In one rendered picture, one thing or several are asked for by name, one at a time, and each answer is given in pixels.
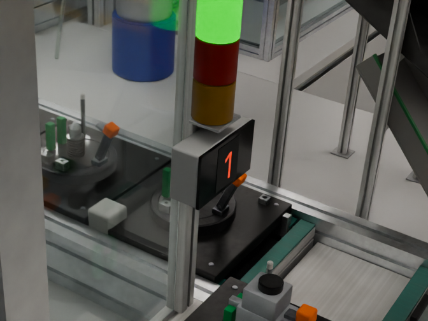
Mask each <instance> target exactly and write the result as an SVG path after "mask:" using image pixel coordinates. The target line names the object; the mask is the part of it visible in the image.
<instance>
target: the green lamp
mask: <svg viewBox="0 0 428 321"><path fill-rule="evenodd" d="M242 9H243V0H197V11H196V36H197V38H199V39H200V40H202V41H205V42H208V43H214V44H228V43H233V42H235V41H237V40H239V38H240V32H241V17H242Z"/></svg>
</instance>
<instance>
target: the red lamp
mask: <svg viewBox="0 0 428 321"><path fill-rule="evenodd" d="M239 40H240V39H239ZM239 40H237V41H235V42H233V43H228V44H214V43H208V42H205V41H202V40H200V39H199V38H197V37H195V47H194V70H193V77H194V79H195V80H197V81H198V82H200V83H203V84H205V85H212V86H223V85H228V84H231V83H233V82H235V81H236V77H237V69H238V54H239Z"/></svg>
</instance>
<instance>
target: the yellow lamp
mask: <svg viewBox="0 0 428 321"><path fill-rule="evenodd" d="M235 92H236V81H235V82H233V83H231V84H228V85H223V86H212V85H205V84H203V83H200V82H198V81H197V80H195V79H194V78H193V82H192V105H191V117H192V118H193V119H194V120H195V121H196V122H199V123H200V124H204V125H224V124H227V123H229V122H230V121H231V120H232V119H233V115H234V100H235Z"/></svg>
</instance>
